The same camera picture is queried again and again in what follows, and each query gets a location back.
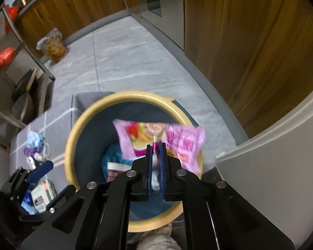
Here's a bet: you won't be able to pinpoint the blue plastic bag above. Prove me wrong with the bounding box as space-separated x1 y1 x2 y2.
102 144 133 180

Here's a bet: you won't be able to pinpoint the red and white packet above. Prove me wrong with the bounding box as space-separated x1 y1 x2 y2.
106 162 129 183

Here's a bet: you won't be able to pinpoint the stainless steel oven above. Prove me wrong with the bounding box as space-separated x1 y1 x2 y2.
129 0 186 51

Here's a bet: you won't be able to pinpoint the light blue face mask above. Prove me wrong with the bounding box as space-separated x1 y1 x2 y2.
27 131 52 162

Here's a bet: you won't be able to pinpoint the metal shelf rack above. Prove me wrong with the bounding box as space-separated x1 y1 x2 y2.
0 4 55 146

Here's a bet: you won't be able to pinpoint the pink snack wrapper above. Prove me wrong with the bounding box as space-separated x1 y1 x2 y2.
113 119 206 176

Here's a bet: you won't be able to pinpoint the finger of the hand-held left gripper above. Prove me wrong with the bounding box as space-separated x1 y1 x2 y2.
17 189 58 223
1 161 54 201

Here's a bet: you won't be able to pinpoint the blue bin with yellow rim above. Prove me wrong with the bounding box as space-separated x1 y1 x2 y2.
65 91 206 233

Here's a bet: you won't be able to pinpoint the grey checked cloth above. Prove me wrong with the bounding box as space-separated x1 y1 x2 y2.
9 92 115 188

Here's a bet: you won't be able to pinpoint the white green medicine box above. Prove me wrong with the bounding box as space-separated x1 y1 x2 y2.
30 180 56 213

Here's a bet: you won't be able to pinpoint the dark frying pan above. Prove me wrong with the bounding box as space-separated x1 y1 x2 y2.
13 68 39 99

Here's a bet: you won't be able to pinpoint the red plastic bag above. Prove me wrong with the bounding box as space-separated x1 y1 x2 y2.
4 5 20 32

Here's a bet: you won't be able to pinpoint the wooden kitchen cabinets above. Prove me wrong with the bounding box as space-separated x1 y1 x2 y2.
16 0 313 138

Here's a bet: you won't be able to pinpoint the orange plastic bag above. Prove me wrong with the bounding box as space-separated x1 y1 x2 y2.
0 47 16 73

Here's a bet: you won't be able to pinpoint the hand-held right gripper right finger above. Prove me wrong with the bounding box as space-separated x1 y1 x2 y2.
159 142 295 250

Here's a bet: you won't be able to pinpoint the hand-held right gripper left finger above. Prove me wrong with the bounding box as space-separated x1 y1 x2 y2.
21 144 154 250

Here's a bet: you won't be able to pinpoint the printed bin with plastic liner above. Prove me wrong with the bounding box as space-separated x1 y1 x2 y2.
37 29 67 63

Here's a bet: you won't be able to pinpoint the white door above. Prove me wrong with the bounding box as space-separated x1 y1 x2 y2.
215 83 313 250

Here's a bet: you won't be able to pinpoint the white fluffy cloth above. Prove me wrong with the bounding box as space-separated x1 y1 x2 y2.
136 226 180 250

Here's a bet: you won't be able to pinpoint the grey pot lid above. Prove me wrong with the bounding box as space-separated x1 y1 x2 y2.
12 94 34 121

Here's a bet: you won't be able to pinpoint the purple and white wrapper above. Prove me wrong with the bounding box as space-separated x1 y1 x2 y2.
23 147 46 167

